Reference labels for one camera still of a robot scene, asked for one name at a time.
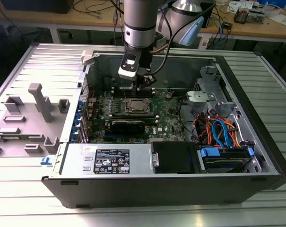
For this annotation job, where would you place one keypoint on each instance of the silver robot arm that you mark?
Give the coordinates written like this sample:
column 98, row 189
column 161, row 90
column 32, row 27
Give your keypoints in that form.
column 139, row 23

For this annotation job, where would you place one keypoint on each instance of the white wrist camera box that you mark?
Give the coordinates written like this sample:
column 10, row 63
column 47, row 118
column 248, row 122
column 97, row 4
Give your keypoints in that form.
column 127, row 73

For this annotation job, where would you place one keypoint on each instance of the tall black box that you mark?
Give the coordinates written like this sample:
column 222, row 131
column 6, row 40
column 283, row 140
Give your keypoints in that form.
column 209, row 14

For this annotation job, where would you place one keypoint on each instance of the black PC case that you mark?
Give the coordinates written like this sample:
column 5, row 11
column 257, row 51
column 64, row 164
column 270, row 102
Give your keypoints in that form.
column 157, row 191

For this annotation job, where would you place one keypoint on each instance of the silver power supply unit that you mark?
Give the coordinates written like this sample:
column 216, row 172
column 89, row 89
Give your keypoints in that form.
column 74, row 160

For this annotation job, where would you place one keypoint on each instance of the silver CPU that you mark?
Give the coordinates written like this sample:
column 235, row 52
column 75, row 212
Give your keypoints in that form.
column 139, row 105

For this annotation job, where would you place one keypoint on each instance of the small black device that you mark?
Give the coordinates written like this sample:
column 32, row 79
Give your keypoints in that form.
column 227, row 25

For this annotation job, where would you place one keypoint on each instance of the black finned heat sink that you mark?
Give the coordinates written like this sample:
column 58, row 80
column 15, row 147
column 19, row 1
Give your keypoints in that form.
column 240, row 15

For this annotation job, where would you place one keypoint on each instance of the black RAM slot bank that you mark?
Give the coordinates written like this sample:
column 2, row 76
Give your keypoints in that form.
column 133, row 117
column 129, row 94

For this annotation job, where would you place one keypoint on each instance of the black drive bay box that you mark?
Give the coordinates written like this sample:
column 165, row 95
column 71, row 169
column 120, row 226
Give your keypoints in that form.
column 173, row 158

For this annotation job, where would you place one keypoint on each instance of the wooden workbench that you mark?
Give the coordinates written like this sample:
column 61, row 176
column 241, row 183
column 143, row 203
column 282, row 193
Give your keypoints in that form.
column 251, row 30

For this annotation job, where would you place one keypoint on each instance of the small blue clip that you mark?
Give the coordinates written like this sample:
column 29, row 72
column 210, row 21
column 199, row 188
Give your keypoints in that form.
column 45, row 161

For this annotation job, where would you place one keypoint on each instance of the black monitor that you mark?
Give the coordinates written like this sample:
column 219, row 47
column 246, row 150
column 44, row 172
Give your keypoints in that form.
column 38, row 6

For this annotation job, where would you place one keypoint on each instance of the silver disk bay cage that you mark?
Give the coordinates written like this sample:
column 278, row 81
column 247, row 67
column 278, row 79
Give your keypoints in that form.
column 199, row 98

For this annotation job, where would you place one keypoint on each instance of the black graphics card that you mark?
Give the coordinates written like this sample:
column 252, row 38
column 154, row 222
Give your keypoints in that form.
column 127, row 128

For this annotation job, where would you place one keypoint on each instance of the coin cell battery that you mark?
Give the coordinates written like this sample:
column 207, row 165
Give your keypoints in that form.
column 168, row 95

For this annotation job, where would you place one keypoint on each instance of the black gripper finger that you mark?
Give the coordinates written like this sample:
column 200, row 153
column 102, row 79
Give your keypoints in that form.
column 146, row 81

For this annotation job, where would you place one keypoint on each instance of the blue disk carrier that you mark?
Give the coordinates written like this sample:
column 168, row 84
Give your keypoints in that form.
column 210, row 152

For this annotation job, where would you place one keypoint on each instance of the grey parts rack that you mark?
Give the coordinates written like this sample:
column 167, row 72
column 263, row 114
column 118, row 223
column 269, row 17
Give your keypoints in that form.
column 27, row 127

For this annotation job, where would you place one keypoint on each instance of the green motherboard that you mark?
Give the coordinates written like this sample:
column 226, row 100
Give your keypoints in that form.
column 166, row 113

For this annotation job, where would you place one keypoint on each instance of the white printed card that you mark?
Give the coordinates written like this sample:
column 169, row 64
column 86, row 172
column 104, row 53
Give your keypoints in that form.
column 235, row 6

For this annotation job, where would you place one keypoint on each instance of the green circuit board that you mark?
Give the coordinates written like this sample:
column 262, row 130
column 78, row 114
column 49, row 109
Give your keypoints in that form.
column 256, row 16

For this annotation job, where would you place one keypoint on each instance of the white paper sheet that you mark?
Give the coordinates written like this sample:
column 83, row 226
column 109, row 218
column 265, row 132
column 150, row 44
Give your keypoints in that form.
column 282, row 19

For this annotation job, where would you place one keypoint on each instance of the grey hard disk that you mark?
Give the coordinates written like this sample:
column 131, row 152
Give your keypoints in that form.
column 224, row 165

